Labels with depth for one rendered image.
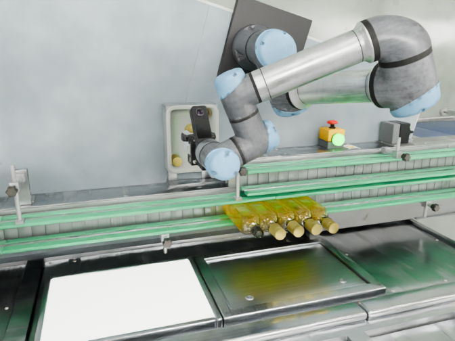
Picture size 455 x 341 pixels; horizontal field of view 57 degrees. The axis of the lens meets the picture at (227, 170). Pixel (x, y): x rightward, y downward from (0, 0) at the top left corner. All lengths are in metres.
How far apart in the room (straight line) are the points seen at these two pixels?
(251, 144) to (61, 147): 0.69
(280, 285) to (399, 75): 0.63
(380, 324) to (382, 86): 0.58
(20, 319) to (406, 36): 1.13
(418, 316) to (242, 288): 0.46
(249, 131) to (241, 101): 0.07
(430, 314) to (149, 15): 1.18
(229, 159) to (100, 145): 0.59
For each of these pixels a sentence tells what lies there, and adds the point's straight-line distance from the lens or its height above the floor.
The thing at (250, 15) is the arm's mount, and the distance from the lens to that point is 1.48.
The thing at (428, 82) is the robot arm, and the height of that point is 1.39.
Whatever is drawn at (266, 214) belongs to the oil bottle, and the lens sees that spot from 1.28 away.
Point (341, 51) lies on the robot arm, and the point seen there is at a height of 1.33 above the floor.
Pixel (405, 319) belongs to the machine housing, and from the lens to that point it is 1.21.
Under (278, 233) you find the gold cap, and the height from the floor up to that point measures 1.16.
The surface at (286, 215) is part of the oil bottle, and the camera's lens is 1.29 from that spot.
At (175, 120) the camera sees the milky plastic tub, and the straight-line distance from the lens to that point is 1.43.
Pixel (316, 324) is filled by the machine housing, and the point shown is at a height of 1.39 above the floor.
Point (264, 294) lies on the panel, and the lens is 1.18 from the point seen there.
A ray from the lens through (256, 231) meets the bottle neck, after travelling 1.20.
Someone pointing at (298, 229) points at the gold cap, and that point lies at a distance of 1.23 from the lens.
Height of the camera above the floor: 2.16
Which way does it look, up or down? 67 degrees down
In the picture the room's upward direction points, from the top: 131 degrees clockwise
